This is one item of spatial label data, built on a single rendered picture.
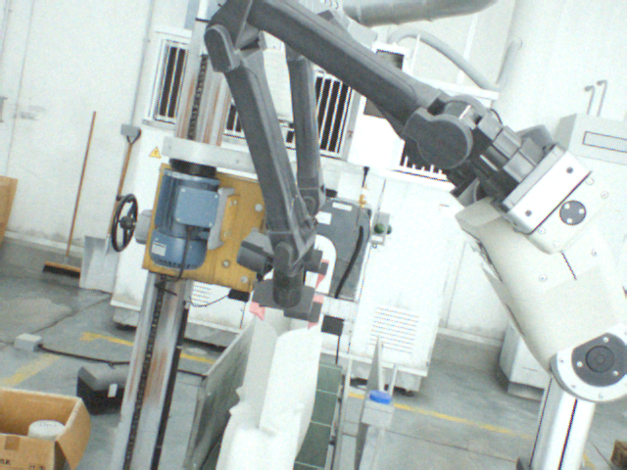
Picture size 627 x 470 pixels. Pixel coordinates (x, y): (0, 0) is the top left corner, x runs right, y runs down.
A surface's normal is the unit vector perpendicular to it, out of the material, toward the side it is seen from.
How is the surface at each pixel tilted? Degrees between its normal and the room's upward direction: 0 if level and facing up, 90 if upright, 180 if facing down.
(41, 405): 91
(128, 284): 90
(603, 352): 90
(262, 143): 118
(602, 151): 90
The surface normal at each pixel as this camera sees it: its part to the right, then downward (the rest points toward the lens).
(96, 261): -0.04, -0.15
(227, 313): -0.09, 0.09
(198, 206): 0.33, 0.17
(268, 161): -0.40, 0.48
